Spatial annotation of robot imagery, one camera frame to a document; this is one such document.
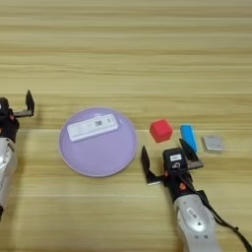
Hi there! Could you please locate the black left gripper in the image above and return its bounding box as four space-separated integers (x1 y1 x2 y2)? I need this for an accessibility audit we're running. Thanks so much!
0 90 35 143

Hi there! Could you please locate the grey square block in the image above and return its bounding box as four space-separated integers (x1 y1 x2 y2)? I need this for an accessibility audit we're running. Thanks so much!
202 134 226 153

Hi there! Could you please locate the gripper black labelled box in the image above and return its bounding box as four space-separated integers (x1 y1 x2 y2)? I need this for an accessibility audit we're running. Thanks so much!
0 96 11 116
162 147 189 175

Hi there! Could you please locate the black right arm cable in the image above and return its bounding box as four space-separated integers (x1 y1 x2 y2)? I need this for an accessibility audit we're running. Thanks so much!
183 175 252 252

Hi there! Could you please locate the red cube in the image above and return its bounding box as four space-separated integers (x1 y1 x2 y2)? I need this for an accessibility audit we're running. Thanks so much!
149 118 174 144

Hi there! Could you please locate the white test cassette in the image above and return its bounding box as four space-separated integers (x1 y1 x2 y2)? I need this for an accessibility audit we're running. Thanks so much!
66 114 120 143

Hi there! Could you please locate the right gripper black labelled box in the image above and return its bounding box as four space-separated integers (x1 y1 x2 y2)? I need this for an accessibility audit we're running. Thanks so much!
162 147 189 175

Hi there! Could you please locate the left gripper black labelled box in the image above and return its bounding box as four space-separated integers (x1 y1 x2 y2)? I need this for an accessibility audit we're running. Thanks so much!
0 96 11 116

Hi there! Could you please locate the blue rectangular block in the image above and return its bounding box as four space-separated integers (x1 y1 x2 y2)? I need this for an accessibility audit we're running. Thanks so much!
179 124 199 154

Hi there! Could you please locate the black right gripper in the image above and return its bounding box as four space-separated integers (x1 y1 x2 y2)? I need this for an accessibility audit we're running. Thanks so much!
141 138 205 202

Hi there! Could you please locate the round purple plate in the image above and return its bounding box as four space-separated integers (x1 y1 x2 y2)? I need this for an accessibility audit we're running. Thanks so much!
58 106 139 178

